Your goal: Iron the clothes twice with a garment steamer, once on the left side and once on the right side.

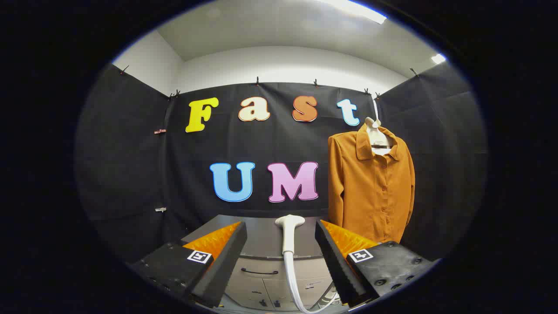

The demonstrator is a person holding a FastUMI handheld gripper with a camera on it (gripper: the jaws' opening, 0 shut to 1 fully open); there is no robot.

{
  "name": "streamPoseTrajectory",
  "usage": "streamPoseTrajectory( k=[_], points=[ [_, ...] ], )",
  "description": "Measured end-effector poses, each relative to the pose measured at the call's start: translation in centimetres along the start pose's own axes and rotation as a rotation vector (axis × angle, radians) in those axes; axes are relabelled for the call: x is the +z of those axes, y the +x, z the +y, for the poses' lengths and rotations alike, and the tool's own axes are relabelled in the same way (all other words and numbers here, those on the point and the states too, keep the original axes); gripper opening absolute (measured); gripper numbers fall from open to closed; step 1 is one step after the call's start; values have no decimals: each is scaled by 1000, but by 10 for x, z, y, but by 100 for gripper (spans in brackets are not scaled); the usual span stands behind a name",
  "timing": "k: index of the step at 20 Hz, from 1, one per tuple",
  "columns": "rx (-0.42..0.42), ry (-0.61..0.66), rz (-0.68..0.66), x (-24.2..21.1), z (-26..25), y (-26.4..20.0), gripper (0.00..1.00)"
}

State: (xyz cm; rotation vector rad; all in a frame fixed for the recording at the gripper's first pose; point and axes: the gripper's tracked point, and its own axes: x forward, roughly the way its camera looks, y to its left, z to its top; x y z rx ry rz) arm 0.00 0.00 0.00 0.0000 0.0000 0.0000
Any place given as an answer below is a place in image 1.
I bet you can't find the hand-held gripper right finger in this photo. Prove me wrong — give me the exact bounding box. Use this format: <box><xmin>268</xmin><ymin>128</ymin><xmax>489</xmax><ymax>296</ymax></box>
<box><xmin>315</xmin><ymin>219</ymin><xmax>439</xmax><ymax>308</ymax></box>

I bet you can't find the orange button shirt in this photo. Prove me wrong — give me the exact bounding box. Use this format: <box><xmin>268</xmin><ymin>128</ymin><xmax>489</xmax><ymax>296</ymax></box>
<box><xmin>328</xmin><ymin>123</ymin><xmax>416</xmax><ymax>244</ymax></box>

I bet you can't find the black backdrop cloth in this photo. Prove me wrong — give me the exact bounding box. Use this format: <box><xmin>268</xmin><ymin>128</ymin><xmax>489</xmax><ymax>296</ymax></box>
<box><xmin>75</xmin><ymin>61</ymin><xmax>488</xmax><ymax>262</ymax></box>

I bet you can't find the grey cabinet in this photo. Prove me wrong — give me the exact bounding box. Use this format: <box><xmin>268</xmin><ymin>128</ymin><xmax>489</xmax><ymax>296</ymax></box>
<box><xmin>181</xmin><ymin>215</ymin><xmax>345</xmax><ymax>312</ymax></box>

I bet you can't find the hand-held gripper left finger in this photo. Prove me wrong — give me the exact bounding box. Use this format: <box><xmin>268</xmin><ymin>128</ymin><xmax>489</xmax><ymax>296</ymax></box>
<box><xmin>126</xmin><ymin>221</ymin><xmax>248</xmax><ymax>308</ymax></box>

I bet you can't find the white clothes hanger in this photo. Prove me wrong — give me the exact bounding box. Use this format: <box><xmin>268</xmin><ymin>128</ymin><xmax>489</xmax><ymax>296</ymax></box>
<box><xmin>364</xmin><ymin>117</ymin><xmax>398</xmax><ymax>156</ymax></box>

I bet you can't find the white garment steamer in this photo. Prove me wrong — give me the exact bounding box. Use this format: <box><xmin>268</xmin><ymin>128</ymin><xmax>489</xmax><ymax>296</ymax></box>
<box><xmin>275</xmin><ymin>214</ymin><xmax>341</xmax><ymax>314</ymax></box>

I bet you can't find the long ceiling light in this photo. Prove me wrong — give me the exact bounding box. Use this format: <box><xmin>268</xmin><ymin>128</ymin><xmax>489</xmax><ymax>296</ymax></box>
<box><xmin>323</xmin><ymin>0</ymin><xmax>388</xmax><ymax>24</ymax></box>

